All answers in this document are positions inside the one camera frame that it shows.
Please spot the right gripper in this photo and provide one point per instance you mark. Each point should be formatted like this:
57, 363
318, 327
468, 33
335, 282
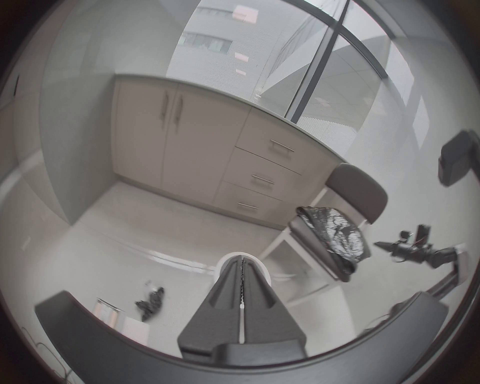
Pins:
404, 250

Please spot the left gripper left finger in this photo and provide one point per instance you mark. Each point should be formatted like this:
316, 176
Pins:
213, 318

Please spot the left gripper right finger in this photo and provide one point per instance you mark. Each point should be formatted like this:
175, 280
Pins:
270, 318

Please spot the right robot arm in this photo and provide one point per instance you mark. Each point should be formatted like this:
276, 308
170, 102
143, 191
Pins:
444, 255

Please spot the white trash bin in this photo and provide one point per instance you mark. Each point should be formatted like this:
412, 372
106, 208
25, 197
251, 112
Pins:
263, 269

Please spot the crumpled black plastic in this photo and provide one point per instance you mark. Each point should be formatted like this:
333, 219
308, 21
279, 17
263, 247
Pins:
152, 304

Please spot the grey padded white-legged chair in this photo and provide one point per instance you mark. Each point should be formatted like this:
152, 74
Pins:
356, 187

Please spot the beige cabinet with drawers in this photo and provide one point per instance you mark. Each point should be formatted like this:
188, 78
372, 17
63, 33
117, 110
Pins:
202, 150

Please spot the window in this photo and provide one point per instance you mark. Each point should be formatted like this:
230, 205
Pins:
322, 63

